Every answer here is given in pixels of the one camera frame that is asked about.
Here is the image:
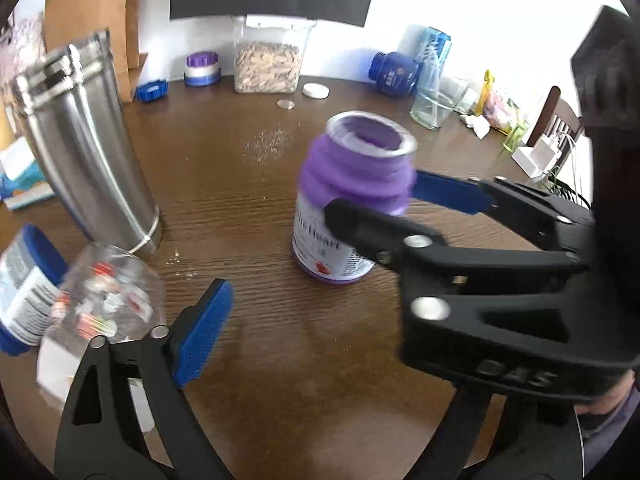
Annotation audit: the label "stainless steel tumbler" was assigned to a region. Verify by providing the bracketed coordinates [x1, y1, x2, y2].
[10, 29, 163, 258]

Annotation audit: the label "dark blue bottle lying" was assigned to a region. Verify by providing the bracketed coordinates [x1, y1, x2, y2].
[368, 52, 420, 96]

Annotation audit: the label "wooden chair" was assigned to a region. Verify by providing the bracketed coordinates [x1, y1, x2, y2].
[526, 86, 584, 166]

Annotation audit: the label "snack packets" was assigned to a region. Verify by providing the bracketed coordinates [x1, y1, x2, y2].
[461, 70, 529, 153]

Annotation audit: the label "clear drinking glass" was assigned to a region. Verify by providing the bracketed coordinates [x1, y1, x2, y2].
[410, 68, 469, 130]

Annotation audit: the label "blue bottle cap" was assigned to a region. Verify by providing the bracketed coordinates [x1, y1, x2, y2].
[134, 79, 168, 103]

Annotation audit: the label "tissue pack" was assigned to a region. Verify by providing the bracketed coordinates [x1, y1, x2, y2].
[1, 136, 55, 211]

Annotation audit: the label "purple supplement bottle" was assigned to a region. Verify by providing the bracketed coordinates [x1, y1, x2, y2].
[292, 110, 416, 284]

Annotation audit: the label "white cables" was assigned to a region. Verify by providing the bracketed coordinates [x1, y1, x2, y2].
[541, 131, 594, 208]

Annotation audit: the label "white bottle cap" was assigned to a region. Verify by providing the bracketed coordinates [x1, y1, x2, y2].
[303, 82, 330, 100]

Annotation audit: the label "blue packet behind glass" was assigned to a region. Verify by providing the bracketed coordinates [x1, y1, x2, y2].
[416, 27, 452, 74]

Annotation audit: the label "white power strip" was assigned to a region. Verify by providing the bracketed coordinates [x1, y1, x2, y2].
[511, 134, 561, 179]

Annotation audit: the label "brown paper bag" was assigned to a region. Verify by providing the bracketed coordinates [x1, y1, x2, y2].
[43, 0, 146, 103]

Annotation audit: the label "blue white supplement bottle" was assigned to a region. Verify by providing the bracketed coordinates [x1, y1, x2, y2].
[1, 223, 68, 356]

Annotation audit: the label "clear plastic cup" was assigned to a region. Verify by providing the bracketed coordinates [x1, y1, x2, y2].
[36, 243, 166, 408]

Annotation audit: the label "pink glass vase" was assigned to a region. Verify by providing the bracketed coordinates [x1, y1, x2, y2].
[0, 11, 47, 86]

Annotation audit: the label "small purple white jar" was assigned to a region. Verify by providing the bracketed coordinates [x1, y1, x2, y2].
[183, 51, 221, 87]

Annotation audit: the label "clear container with nuts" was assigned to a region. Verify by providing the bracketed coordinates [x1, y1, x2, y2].
[233, 14, 317, 94]

